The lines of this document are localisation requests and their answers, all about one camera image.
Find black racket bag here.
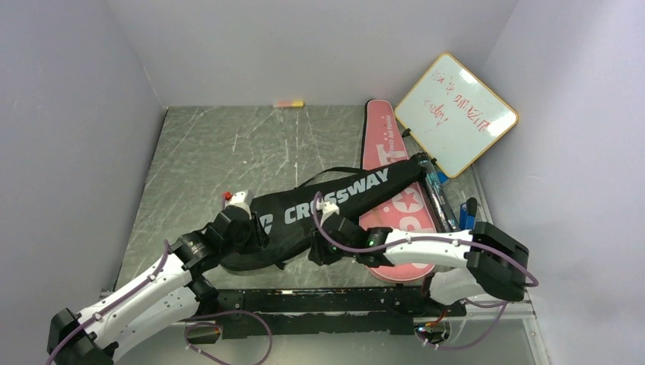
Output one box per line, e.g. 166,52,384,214
219,158,429,273

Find pink racket bag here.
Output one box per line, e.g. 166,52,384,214
360,100,436,284

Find black shuttlecock tube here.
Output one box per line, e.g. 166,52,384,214
411,152,459,233

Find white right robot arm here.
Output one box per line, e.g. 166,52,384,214
308,192,539,316

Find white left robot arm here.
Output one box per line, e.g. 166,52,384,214
46,207,268,364

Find yellow pink marker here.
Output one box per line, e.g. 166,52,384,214
273,100,305,109

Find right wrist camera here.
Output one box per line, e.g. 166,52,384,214
316,201,339,225

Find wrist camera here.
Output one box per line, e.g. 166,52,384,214
316,201,339,225
222,190,253,217

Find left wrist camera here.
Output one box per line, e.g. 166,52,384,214
222,190,253,217

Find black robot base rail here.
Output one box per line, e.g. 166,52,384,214
196,284,466,339

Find whiteboard with yellow frame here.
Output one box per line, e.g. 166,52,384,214
394,52,519,178

